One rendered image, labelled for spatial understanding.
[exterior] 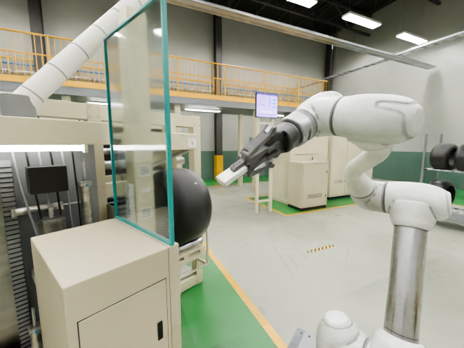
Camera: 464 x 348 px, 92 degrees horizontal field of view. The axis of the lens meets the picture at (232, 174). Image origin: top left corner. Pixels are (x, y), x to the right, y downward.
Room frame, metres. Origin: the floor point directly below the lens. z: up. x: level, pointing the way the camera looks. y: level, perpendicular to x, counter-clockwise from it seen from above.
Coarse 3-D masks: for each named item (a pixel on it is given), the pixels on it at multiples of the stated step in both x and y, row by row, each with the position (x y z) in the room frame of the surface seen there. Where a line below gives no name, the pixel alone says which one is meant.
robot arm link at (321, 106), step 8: (320, 96) 0.63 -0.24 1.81; (328, 96) 0.61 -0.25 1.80; (336, 96) 0.60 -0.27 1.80; (344, 96) 0.59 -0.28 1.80; (304, 104) 0.63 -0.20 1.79; (312, 104) 0.61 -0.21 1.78; (320, 104) 0.60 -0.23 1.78; (328, 104) 0.58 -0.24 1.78; (312, 112) 0.60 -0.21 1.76; (320, 112) 0.59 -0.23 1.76; (328, 112) 0.58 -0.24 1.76; (320, 120) 0.59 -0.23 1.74; (328, 120) 0.58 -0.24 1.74; (320, 128) 0.60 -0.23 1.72; (328, 128) 0.59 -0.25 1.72; (320, 136) 0.63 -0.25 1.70
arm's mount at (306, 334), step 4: (304, 332) 1.04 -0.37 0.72; (308, 332) 1.04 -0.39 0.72; (304, 336) 1.02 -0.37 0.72; (308, 336) 1.02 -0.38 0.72; (312, 336) 1.02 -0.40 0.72; (304, 340) 0.99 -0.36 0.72; (308, 340) 0.99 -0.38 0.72; (312, 340) 0.99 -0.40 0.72; (300, 344) 0.98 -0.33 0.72; (304, 344) 0.98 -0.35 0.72; (308, 344) 0.97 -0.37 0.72; (312, 344) 0.97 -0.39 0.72
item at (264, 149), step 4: (272, 144) 0.55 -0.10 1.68; (276, 144) 0.55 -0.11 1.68; (260, 148) 0.54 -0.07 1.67; (264, 148) 0.54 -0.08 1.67; (268, 148) 0.54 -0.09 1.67; (272, 148) 0.55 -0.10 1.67; (248, 152) 0.54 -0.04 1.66; (256, 152) 0.53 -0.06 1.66; (260, 152) 0.53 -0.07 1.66; (264, 152) 0.54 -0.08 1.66; (268, 152) 0.54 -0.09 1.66; (252, 156) 0.52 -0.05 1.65; (256, 156) 0.53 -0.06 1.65; (260, 156) 0.54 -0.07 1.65; (248, 160) 0.51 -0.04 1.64; (252, 160) 0.52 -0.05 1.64; (244, 164) 0.52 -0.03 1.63; (248, 164) 0.52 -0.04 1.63
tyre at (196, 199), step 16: (176, 176) 1.61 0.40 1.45; (192, 176) 1.69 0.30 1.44; (176, 192) 1.52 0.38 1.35; (192, 192) 1.57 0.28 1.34; (208, 192) 1.68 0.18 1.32; (176, 208) 1.50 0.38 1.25; (192, 208) 1.52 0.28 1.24; (208, 208) 1.63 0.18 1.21; (176, 224) 1.51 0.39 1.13; (192, 224) 1.52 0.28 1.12; (208, 224) 1.66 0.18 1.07; (176, 240) 1.54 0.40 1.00
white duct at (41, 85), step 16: (128, 0) 1.74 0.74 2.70; (144, 0) 1.83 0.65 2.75; (112, 16) 1.65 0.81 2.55; (96, 32) 1.56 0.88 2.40; (64, 48) 1.46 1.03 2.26; (80, 48) 1.49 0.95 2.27; (96, 48) 1.58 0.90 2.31; (48, 64) 1.38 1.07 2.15; (64, 64) 1.42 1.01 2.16; (80, 64) 1.51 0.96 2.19; (32, 80) 1.32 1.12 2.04; (48, 80) 1.36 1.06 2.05; (64, 80) 1.44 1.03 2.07; (32, 96) 1.30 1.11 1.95; (48, 96) 1.38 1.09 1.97
